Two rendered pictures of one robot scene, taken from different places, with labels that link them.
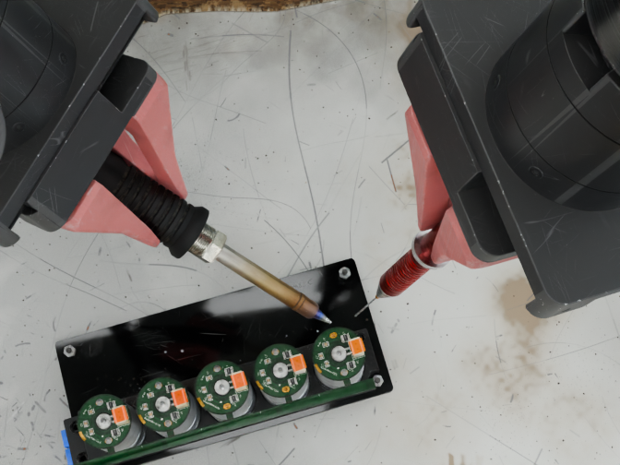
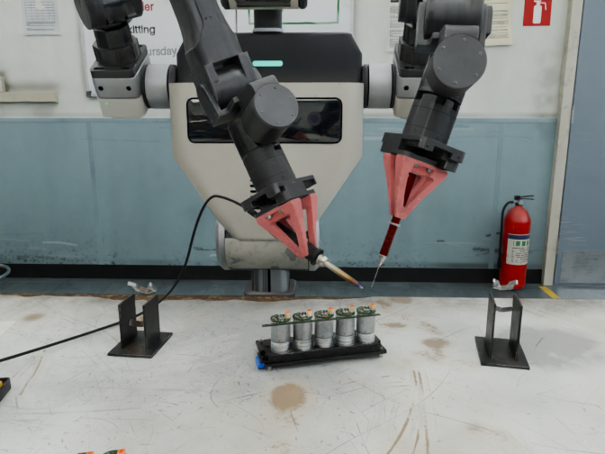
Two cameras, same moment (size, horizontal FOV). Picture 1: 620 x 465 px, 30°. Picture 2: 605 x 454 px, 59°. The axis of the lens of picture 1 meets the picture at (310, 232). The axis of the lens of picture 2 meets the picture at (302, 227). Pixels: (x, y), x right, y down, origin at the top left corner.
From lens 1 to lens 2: 0.63 m
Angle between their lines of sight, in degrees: 62
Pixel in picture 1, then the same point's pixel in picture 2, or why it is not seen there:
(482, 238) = (405, 150)
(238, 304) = not seen: hidden behind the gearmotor
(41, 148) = (288, 179)
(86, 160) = (298, 191)
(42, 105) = (289, 176)
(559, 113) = (416, 111)
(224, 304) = not seen: hidden behind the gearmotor
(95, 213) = (297, 206)
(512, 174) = (410, 135)
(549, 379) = (448, 357)
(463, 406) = (415, 361)
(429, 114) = (389, 146)
